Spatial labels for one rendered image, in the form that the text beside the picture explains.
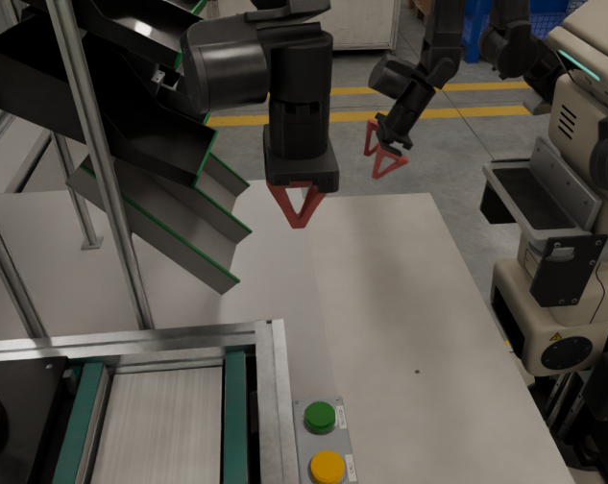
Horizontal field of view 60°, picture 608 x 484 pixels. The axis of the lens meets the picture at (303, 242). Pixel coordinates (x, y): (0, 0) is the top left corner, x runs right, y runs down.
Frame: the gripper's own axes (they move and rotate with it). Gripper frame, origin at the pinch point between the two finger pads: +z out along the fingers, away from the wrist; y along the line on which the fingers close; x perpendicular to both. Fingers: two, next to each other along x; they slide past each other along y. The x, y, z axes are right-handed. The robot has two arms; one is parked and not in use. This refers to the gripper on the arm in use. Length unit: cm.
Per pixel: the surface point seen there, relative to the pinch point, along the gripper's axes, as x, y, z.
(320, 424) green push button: 2.2, 8.6, 26.0
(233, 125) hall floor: -15, -280, 124
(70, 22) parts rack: -22.8, -13.7, -17.1
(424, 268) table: 29, -32, 37
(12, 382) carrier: -38.9, -2.4, 26.8
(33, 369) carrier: -36.7, -4.4, 26.8
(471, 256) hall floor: 94, -132, 122
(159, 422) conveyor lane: -19.3, 2.3, 31.9
